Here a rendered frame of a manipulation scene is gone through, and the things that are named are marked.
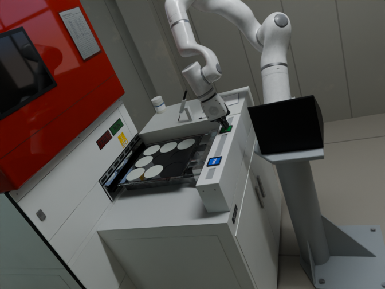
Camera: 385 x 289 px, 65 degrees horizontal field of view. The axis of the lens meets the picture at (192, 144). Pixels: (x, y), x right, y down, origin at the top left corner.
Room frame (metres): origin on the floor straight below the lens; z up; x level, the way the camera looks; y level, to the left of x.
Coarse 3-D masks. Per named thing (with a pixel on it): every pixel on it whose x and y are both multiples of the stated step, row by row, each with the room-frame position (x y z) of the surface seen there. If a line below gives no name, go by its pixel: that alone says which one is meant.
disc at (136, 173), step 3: (138, 168) 1.41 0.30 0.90; (141, 168) 1.40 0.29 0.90; (132, 171) 1.40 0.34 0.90; (135, 171) 1.38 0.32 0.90; (138, 171) 1.37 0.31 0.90; (141, 171) 1.36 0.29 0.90; (129, 174) 1.38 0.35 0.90; (132, 174) 1.37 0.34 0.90; (135, 174) 1.36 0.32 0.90; (138, 174) 1.34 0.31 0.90; (141, 174) 1.33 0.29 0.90; (126, 177) 1.37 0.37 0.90; (129, 177) 1.35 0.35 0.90; (132, 177) 1.34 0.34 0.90; (135, 177) 1.33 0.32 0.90; (138, 177) 1.32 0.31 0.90; (129, 180) 1.32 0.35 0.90
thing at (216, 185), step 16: (240, 128) 1.33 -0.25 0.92; (224, 144) 1.17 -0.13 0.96; (240, 144) 1.26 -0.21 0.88; (208, 160) 1.10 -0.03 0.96; (224, 160) 1.05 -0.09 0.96; (240, 160) 1.19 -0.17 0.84; (208, 176) 0.99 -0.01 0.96; (224, 176) 0.98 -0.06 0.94; (208, 192) 0.94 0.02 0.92; (224, 192) 0.93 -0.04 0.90; (208, 208) 0.96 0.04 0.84; (224, 208) 0.93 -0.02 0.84
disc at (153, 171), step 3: (156, 165) 1.36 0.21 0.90; (159, 165) 1.35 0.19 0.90; (150, 168) 1.36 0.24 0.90; (153, 168) 1.34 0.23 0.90; (156, 168) 1.33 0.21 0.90; (159, 168) 1.32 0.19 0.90; (162, 168) 1.31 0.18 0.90; (147, 171) 1.33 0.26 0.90; (150, 171) 1.32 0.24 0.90; (153, 171) 1.31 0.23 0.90; (156, 171) 1.30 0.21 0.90; (159, 171) 1.28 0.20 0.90; (144, 174) 1.32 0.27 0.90; (147, 174) 1.31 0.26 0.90; (150, 174) 1.29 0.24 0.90; (153, 174) 1.28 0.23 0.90; (156, 174) 1.27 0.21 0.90; (147, 177) 1.28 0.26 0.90; (150, 177) 1.27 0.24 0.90
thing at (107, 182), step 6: (138, 144) 1.63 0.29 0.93; (144, 144) 1.68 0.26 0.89; (132, 150) 1.57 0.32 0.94; (126, 156) 1.52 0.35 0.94; (138, 156) 1.61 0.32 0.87; (120, 162) 1.47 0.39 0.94; (126, 162) 1.49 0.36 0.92; (120, 168) 1.43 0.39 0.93; (114, 174) 1.38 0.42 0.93; (108, 180) 1.33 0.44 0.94; (102, 186) 1.30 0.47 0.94; (108, 186) 1.31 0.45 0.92; (108, 192) 1.30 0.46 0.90; (114, 192) 1.32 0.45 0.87; (114, 198) 1.30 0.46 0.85
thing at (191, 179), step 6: (174, 180) 1.25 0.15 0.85; (180, 180) 1.23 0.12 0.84; (186, 180) 1.22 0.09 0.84; (192, 180) 1.20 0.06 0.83; (126, 186) 1.38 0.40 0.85; (132, 186) 1.36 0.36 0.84; (138, 186) 1.34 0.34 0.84; (144, 186) 1.33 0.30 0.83; (150, 186) 1.31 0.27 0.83; (156, 186) 1.30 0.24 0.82
